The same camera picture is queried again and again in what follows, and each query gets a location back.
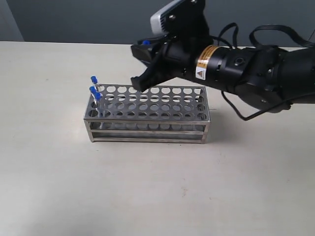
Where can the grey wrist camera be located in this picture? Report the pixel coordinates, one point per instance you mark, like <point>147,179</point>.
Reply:
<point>176,15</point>

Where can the blue-capped tube back row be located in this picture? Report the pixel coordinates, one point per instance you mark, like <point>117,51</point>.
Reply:
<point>146,42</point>

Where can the stainless steel test tube rack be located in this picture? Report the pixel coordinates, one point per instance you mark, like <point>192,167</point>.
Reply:
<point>162,114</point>

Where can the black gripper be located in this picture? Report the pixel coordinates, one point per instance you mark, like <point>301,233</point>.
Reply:
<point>182,55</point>

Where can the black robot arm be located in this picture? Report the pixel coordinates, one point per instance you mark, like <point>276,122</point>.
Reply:
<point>265,77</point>

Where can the blue-capped tube second row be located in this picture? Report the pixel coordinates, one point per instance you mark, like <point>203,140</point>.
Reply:
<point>99,105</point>

